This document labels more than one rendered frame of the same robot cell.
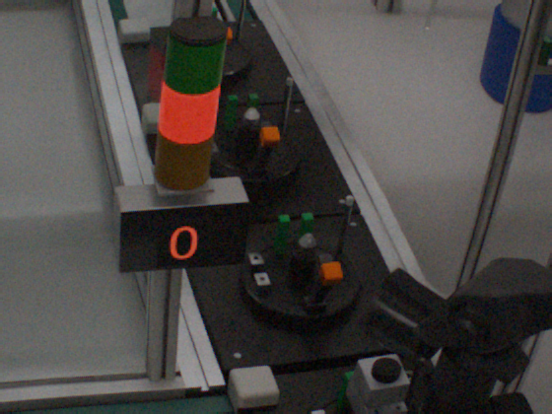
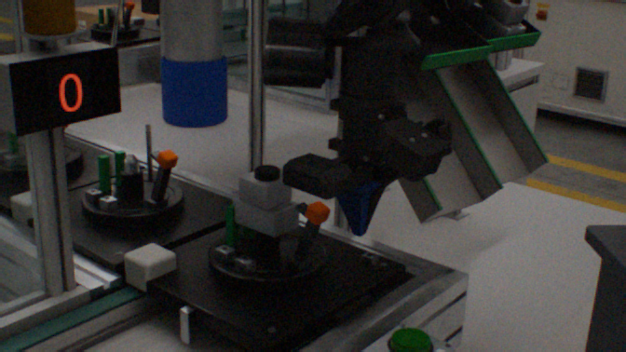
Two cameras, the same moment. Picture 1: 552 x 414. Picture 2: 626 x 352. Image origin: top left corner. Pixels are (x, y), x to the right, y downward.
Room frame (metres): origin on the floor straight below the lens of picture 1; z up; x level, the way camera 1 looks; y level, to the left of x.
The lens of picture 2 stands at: (0.05, 0.23, 1.40)
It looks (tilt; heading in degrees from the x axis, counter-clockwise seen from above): 21 degrees down; 331
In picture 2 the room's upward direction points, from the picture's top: 2 degrees clockwise
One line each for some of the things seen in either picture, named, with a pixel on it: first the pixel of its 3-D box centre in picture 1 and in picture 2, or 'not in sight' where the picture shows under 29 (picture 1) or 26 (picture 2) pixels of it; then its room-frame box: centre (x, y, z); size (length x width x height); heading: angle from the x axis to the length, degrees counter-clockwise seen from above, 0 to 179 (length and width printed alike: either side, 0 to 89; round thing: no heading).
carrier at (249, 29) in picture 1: (208, 37); not in sight; (1.49, 0.14, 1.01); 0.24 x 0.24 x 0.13; 21
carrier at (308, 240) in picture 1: (304, 260); (131, 180); (1.04, -0.04, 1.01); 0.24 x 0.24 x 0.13; 21
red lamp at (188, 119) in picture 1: (188, 103); not in sight; (0.84, 0.09, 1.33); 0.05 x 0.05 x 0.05
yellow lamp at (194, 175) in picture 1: (183, 151); (48, 5); (0.84, 0.09, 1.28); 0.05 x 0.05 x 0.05
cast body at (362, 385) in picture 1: (377, 382); (260, 195); (0.81, -0.13, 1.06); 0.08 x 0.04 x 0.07; 22
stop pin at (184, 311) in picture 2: not in sight; (188, 325); (0.75, -0.02, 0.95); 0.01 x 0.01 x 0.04; 21
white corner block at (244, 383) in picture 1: (252, 391); (150, 268); (0.85, -0.01, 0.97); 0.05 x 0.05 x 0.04; 21
